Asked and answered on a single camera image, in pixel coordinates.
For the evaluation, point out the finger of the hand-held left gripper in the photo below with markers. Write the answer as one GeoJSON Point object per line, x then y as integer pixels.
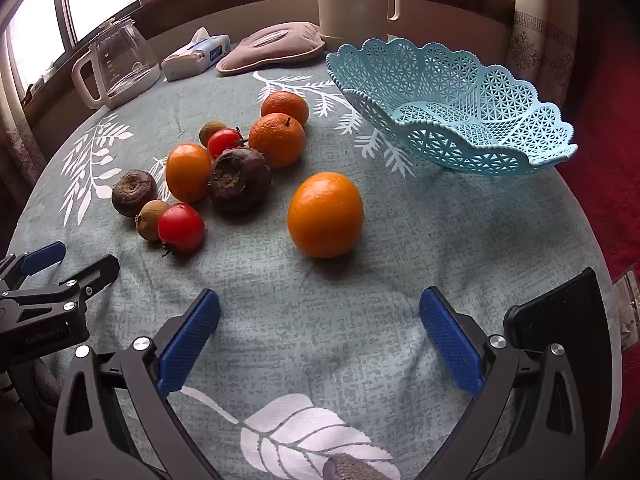
{"type": "Point", "coordinates": [97, 274]}
{"type": "Point", "coordinates": [45, 256]}

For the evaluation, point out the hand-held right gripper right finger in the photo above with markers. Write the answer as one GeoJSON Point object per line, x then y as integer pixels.
{"type": "Point", "coordinates": [450, 340]}

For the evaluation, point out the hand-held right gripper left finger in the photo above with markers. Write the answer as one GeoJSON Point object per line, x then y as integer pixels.
{"type": "Point", "coordinates": [192, 340]}

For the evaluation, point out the brown kiwi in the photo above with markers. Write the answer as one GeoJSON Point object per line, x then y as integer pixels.
{"type": "Point", "coordinates": [149, 221]}

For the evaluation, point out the large dark mangosteen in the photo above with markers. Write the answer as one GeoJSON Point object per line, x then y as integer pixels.
{"type": "Point", "coordinates": [134, 192]}

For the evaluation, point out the red cherry tomato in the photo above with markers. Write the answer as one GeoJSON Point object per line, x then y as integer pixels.
{"type": "Point", "coordinates": [181, 227]}
{"type": "Point", "coordinates": [225, 141]}

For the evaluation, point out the small oval orange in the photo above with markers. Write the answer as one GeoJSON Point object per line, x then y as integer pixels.
{"type": "Point", "coordinates": [188, 172]}

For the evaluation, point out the small dark mangosteen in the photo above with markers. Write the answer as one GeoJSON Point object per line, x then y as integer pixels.
{"type": "Point", "coordinates": [239, 180]}

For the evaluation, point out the large smooth orange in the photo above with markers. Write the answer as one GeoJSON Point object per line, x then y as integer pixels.
{"type": "Point", "coordinates": [325, 215]}

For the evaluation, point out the brown longan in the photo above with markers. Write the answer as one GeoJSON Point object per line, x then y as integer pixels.
{"type": "Point", "coordinates": [210, 130]}

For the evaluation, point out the bumpy tangerine with stem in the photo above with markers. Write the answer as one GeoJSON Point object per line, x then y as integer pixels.
{"type": "Point", "coordinates": [276, 140]}

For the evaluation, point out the light blue plastic basket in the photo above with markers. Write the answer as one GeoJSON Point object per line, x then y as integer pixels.
{"type": "Point", "coordinates": [450, 110]}

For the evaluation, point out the dark orange tangerine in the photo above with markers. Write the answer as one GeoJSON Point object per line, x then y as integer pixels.
{"type": "Point", "coordinates": [285, 107]}

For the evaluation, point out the black tablet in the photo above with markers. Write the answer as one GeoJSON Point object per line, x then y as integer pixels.
{"type": "Point", "coordinates": [555, 310]}

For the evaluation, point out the patterned beige curtain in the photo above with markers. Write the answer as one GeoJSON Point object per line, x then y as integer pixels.
{"type": "Point", "coordinates": [535, 35]}
{"type": "Point", "coordinates": [17, 145]}

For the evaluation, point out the red quilt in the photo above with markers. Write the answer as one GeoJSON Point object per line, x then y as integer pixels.
{"type": "Point", "coordinates": [600, 185]}

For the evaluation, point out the white blue tissue pack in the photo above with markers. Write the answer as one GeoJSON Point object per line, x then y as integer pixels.
{"type": "Point", "coordinates": [197, 55]}

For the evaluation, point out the pink hot water bag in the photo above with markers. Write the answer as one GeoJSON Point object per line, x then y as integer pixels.
{"type": "Point", "coordinates": [272, 47]}

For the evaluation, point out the brown wooden window frame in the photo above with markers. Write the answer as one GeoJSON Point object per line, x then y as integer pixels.
{"type": "Point", "coordinates": [225, 0]}

